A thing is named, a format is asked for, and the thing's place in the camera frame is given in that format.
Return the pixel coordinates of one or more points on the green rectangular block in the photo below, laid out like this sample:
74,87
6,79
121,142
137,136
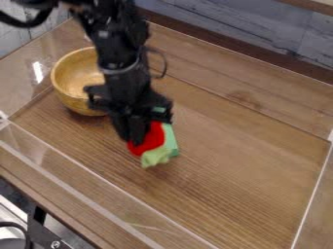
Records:
165,141

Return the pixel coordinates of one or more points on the wooden bowl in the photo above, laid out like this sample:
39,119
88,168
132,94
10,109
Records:
74,72

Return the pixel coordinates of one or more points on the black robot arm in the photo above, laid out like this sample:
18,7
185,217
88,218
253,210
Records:
118,32

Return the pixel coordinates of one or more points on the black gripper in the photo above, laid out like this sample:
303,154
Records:
128,97

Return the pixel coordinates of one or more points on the black table leg bracket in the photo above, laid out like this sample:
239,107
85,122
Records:
42,237

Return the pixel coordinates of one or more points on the red plush strawberry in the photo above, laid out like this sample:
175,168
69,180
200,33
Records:
144,151

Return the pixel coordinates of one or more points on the clear acrylic tray wall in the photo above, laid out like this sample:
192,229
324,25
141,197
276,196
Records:
110,217

